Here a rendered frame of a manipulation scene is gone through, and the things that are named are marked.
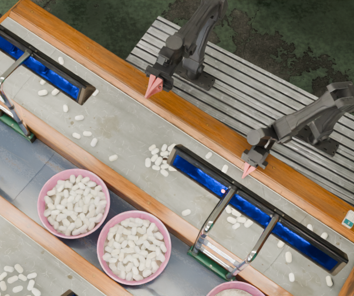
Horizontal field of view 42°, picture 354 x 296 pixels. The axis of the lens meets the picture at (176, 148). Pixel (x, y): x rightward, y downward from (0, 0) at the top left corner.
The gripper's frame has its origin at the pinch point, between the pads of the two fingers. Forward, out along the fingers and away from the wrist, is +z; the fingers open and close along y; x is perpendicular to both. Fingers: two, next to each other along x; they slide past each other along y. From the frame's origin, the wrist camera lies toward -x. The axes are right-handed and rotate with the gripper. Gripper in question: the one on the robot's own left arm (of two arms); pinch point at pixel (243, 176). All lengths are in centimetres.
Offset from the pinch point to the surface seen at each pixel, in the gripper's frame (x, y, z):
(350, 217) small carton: 3.7, 41.2, -8.2
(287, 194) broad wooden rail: 3.0, 17.9, -2.6
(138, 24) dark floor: 109, -112, -10
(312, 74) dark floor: 131, -2, -36
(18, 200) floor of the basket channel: -31, -67, 49
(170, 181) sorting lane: -10.0, -22.4, 14.6
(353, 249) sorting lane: 1.6, 48.7, 1.2
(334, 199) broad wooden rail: 7.7, 33.6, -9.8
